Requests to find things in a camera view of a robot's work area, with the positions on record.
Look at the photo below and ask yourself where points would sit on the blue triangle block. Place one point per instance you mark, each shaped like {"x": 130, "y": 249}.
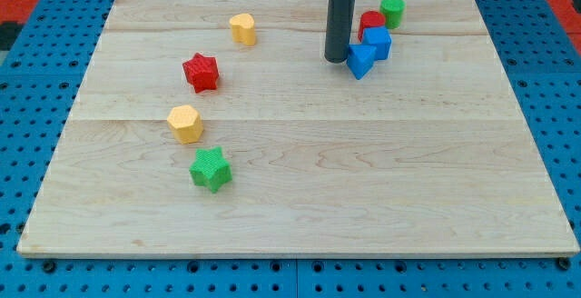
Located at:
{"x": 360, "y": 59}

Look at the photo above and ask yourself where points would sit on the green star block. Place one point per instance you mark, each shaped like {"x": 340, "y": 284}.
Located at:
{"x": 210, "y": 169}

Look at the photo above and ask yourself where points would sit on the wooden board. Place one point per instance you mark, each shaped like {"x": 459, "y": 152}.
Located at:
{"x": 427, "y": 156}

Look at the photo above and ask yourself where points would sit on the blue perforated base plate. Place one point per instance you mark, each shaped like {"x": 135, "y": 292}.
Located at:
{"x": 40, "y": 78}

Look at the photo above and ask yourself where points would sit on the yellow hexagon block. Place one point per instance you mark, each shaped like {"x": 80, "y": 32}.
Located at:
{"x": 185, "y": 124}

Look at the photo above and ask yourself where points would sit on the red star block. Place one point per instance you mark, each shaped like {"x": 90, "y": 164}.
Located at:
{"x": 201, "y": 72}

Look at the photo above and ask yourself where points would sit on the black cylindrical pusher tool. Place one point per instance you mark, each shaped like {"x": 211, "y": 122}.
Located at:
{"x": 338, "y": 28}

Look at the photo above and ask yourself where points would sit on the blue cube block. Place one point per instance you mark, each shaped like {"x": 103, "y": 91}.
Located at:
{"x": 380, "y": 38}

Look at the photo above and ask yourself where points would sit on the green cylinder block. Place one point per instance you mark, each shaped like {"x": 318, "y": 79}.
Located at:
{"x": 393, "y": 11}

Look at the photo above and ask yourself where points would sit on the red cylinder block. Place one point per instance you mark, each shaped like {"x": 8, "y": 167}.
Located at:
{"x": 370, "y": 19}

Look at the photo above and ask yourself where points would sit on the yellow heart block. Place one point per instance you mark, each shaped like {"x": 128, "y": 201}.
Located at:
{"x": 243, "y": 29}

